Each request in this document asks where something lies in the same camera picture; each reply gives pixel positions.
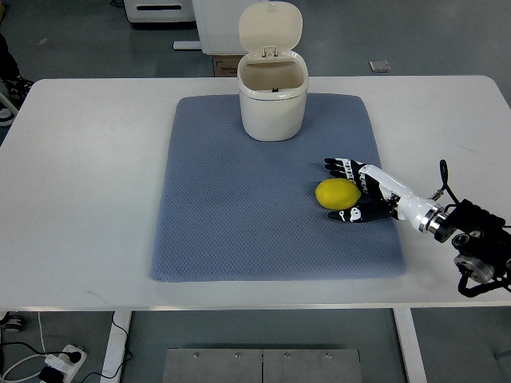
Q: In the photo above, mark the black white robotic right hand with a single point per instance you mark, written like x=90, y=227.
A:
x=388, y=197

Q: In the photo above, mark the yellow lemon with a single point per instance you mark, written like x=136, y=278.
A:
x=337, y=194

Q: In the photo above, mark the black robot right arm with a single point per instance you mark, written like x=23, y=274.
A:
x=481, y=239

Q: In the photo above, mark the white trash bin with lid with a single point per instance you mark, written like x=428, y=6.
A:
x=272, y=78

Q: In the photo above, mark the grey floor socket plate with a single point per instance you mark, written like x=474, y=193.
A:
x=381, y=66

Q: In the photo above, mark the blue textured mat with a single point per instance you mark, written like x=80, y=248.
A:
x=238, y=209

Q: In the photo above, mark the white table leg right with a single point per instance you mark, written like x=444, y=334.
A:
x=408, y=340

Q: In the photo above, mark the white table leg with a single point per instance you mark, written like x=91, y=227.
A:
x=116, y=354
x=408, y=340

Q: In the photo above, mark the cardboard box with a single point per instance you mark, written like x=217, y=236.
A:
x=225, y=65

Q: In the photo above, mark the white cabinet on floor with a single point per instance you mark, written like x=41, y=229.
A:
x=236, y=27

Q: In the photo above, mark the white device with black slot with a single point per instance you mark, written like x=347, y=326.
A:
x=163, y=11

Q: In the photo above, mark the white table leg left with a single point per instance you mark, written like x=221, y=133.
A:
x=116, y=354

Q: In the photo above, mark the white power strip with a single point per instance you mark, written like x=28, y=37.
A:
x=68, y=361

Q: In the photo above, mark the black white sneaker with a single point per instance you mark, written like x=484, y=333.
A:
x=18, y=87

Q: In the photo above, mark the black caster wheel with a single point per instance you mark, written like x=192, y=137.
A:
x=11, y=322

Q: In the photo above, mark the metal base plate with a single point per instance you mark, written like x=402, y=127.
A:
x=262, y=365

